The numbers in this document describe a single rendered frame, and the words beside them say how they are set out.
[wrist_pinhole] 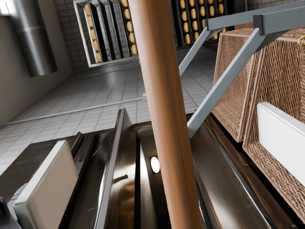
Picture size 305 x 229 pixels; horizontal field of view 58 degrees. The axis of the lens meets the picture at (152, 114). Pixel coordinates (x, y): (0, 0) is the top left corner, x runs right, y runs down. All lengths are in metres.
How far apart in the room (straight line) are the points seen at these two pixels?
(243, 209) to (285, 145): 0.82
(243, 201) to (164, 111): 0.81
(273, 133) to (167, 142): 0.09
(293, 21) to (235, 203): 0.61
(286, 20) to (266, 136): 0.49
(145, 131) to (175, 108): 1.62
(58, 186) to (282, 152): 0.13
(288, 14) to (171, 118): 0.49
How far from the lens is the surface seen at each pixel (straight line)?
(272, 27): 0.65
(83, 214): 1.14
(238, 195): 1.04
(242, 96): 1.86
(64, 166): 0.18
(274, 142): 0.18
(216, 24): 1.11
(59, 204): 0.17
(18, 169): 1.73
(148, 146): 1.88
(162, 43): 0.21
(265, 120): 0.19
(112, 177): 0.99
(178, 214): 0.27
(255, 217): 0.95
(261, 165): 1.15
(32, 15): 3.34
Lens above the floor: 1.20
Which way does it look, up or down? 1 degrees up
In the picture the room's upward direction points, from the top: 101 degrees counter-clockwise
